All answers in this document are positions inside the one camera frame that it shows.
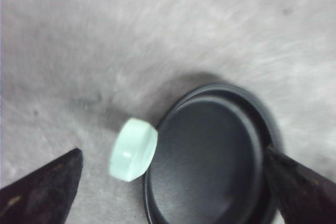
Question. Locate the black frying pan green handle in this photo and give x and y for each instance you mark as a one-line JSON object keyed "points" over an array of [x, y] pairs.
{"points": [[203, 162]]}

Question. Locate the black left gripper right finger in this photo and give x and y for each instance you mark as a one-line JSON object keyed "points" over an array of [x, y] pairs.
{"points": [[301, 194]]}

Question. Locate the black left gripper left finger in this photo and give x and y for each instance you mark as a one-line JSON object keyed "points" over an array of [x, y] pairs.
{"points": [[46, 194]]}

